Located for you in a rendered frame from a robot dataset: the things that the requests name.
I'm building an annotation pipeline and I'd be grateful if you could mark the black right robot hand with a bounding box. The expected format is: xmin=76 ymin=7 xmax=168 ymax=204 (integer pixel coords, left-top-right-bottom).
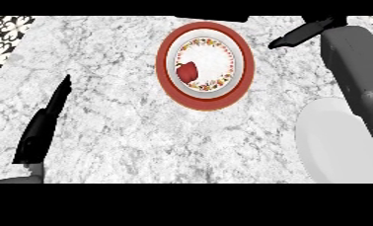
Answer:
xmin=266 ymin=16 xmax=349 ymax=50

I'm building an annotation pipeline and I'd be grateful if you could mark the white floral rimmed plate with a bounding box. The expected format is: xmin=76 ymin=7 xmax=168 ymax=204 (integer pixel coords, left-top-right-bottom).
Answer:
xmin=165 ymin=28 xmax=246 ymax=100

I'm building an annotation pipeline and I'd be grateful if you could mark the red bell pepper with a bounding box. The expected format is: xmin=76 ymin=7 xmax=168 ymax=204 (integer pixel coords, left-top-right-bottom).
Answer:
xmin=175 ymin=60 xmax=199 ymax=85

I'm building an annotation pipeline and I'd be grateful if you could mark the plain white plate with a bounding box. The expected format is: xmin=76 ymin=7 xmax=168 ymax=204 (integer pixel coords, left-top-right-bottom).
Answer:
xmin=294 ymin=97 xmax=373 ymax=185

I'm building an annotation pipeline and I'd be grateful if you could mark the red round placemat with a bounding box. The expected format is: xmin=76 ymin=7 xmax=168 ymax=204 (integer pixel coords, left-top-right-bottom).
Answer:
xmin=154 ymin=21 xmax=256 ymax=112

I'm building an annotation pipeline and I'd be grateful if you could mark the black and white patterned tile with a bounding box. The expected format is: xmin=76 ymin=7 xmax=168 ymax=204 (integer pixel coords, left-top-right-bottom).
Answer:
xmin=0 ymin=16 xmax=36 ymax=69

